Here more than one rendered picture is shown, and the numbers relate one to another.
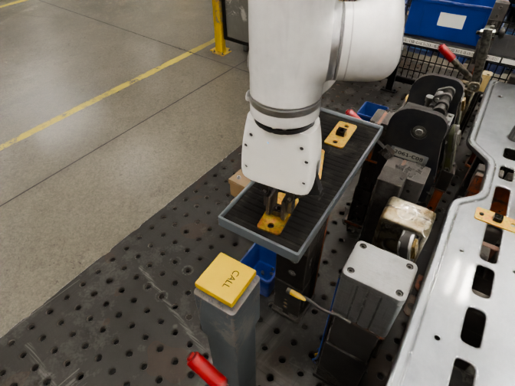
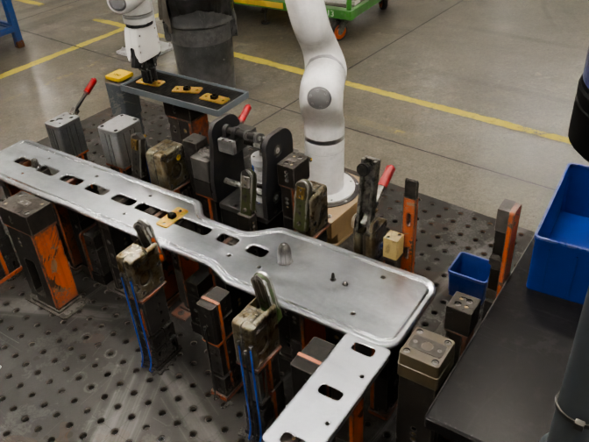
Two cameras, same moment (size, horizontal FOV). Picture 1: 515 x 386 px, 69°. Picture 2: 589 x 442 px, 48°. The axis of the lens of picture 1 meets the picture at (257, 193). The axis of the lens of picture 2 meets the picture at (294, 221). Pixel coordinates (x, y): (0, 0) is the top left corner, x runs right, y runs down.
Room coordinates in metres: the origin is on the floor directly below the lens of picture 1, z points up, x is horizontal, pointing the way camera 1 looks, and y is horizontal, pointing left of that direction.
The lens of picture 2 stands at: (0.92, -1.83, 1.93)
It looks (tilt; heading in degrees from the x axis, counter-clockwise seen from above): 35 degrees down; 94
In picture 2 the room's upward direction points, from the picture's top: 4 degrees counter-clockwise
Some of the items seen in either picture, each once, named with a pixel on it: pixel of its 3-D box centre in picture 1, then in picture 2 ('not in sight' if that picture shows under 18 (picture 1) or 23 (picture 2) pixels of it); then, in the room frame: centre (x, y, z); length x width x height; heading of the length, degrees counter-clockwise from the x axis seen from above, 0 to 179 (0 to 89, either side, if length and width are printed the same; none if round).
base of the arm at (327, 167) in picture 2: not in sight; (324, 162); (0.90, -0.08, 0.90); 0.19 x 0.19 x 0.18
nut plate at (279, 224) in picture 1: (278, 210); (150, 80); (0.39, -0.03, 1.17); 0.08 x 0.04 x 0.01; 155
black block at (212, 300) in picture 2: not in sight; (222, 346); (0.66, -0.79, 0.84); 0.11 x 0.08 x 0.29; 58
